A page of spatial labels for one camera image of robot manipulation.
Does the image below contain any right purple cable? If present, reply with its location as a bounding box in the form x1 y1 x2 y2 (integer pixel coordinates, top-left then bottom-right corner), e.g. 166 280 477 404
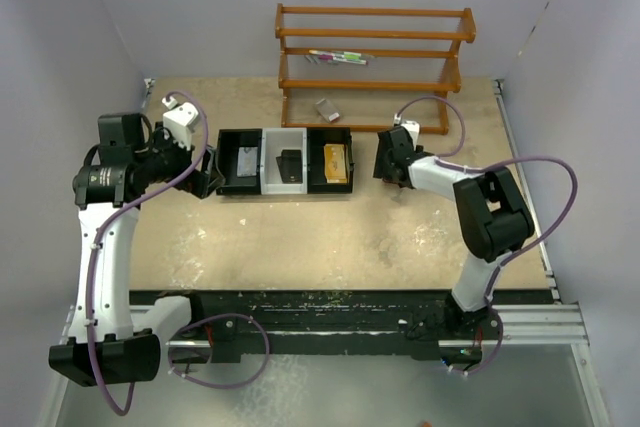
394 95 579 378

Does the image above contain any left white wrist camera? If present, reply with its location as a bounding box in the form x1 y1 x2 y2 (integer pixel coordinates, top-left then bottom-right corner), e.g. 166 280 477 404
162 96 200 151

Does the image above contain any wooden three-tier shelf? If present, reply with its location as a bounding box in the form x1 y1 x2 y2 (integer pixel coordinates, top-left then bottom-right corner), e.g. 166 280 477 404
274 4 476 135

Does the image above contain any black and white organiser tray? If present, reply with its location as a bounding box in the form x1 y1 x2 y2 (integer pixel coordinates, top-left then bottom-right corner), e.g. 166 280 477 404
216 127 354 196

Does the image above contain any small grey box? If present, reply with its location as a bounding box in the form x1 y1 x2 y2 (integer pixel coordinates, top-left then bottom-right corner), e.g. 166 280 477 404
314 98 341 123

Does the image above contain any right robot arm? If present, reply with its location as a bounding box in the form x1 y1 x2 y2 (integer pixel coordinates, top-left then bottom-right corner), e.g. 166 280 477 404
373 125 534 338

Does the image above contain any grey card in tray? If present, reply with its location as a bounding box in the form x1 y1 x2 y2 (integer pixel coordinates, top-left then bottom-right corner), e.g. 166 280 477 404
236 146 259 178

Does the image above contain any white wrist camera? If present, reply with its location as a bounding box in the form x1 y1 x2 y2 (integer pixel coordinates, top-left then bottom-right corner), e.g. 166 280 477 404
393 113 421 148
162 96 200 151

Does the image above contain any aluminium frame rail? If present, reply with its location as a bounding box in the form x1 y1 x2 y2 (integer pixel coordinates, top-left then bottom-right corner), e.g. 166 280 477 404
496 304 589 345

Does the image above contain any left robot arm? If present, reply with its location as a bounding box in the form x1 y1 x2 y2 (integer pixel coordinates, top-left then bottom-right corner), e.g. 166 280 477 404
48 103 221 387

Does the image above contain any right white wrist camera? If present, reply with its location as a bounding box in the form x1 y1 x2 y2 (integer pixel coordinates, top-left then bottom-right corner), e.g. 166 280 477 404
393 113 421 148

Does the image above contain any bundle of coloured pens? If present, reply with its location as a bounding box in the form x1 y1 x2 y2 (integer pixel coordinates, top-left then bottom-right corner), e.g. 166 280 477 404
304 49 373 66

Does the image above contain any yellow card stack in tray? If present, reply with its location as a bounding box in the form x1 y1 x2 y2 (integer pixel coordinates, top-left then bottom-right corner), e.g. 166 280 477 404
323 144 348 184

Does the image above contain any black card holder in tray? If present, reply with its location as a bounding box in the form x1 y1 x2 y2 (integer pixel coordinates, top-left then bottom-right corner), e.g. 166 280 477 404
276 149 303 184

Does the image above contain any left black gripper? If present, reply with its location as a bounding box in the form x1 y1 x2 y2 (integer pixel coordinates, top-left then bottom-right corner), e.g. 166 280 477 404
134 121 224 198

